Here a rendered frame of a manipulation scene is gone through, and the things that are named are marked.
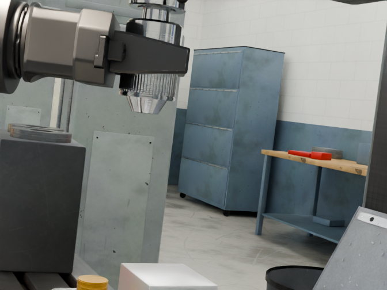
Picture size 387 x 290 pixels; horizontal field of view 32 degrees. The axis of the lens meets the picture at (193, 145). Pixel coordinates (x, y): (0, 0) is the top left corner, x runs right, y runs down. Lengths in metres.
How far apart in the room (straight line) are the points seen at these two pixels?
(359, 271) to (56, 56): 0.47
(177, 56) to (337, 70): 6.89
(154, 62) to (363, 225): 0.43
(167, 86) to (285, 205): 7.43
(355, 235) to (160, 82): 0.41
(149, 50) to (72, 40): 0.06
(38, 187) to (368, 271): 0.46
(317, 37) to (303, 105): 0.79
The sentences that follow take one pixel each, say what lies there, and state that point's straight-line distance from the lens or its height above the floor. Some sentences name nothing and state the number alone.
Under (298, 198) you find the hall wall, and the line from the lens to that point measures 7.74.
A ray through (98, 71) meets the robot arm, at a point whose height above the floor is 1.22.
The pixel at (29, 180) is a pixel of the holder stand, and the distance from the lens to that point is 0.97.
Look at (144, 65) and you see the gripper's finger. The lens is 0.52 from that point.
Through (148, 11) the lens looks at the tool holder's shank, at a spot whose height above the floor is 1.28.
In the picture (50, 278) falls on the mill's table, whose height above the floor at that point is 0.94.
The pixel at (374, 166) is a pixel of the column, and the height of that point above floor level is 1.16.
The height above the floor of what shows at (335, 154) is 0.93.
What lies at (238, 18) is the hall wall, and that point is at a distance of 9.51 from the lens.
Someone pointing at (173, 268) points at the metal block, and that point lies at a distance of 0.51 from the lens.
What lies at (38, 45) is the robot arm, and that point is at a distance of 0.52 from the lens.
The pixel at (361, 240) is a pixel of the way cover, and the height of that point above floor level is 1.07.
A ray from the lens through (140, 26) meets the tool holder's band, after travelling 0.54.
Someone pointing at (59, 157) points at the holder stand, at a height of 1.11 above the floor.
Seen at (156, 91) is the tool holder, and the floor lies 1.21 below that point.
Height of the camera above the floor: 1.20
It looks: 3 degrees down
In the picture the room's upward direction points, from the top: 7 degrees clockwise
